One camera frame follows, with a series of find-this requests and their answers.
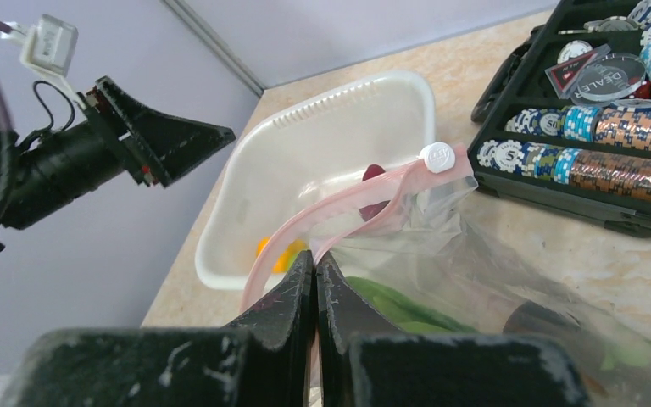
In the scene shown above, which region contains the green toy leaf vegetable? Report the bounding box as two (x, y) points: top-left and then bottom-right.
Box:
(346, 276), (478, 334)

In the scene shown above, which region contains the red toy fruit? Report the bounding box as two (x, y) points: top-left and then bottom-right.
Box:
(359, 164), (390, 222)

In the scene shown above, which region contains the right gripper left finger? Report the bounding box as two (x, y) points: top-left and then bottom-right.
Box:
(0, 251), (314, 406)

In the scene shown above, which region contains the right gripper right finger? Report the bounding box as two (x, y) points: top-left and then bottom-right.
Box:
(314, 254), (590, 406)

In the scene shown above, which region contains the dark brown toy fruit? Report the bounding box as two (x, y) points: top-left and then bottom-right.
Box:
(502, 301), (603, 343)

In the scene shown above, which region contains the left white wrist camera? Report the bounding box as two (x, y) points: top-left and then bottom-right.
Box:
(0, 14), (86, 109)

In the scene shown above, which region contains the clear zip top bag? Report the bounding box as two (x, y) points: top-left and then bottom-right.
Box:
(242, 142), (651, 406)

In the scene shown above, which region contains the white plastic tub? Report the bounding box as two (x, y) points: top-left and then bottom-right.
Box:
(194, 70), (437, 291)

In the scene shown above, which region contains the black poker chip case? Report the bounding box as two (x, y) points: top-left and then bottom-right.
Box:
(469, 1), (651, 237)

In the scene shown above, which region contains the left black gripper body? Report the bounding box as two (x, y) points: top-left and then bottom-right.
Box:
(81, 76), (236, 187)

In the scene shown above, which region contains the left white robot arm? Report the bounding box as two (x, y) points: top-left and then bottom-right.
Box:
(0, 76), (236, 230)

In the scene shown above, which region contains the orange toy bell pepper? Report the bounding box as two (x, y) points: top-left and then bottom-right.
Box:
(270, 239), (309, 275)

